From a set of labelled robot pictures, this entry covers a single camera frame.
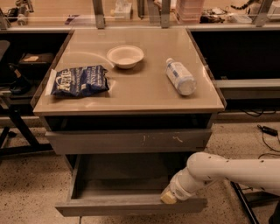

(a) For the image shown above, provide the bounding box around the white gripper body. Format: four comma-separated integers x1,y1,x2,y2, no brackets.
169,171,196,200

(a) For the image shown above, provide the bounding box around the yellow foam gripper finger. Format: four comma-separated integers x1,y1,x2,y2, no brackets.
160,187,177,205

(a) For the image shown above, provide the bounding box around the grey drawer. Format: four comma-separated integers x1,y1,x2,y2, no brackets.
56,153,207,217
45,129,212,155

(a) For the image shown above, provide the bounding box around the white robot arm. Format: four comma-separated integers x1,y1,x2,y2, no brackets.
160,152,280,205

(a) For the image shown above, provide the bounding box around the grey top drawer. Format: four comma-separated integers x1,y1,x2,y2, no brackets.
45,129,212,155

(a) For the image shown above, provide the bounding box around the grey drawer cabinet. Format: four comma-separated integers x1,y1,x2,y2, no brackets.
30,26,228,203

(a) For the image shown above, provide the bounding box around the black stand leg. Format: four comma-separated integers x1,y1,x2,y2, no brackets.
230,182,260,224

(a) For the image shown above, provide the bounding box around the black power adapter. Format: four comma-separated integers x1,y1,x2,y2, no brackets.
257,125,278,137

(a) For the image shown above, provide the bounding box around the clear plastic water bottle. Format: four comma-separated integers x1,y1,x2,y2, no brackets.
165,58,197,96

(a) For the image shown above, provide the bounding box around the white paper bowl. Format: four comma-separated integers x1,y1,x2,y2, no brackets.
107,45,144,69

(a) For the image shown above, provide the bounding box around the blue chip bag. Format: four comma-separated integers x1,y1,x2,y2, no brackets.
45,65,109,97

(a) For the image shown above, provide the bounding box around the pink plastic container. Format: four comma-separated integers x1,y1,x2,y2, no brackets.
175,0,205,24

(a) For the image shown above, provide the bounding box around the white box on counter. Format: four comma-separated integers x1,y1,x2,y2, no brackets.
110,0,132,20

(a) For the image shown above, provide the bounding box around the black bag on shelf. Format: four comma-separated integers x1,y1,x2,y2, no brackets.
7,52,56,95

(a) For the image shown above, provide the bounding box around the black floor cable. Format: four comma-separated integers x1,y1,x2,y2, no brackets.
240,108,280,160

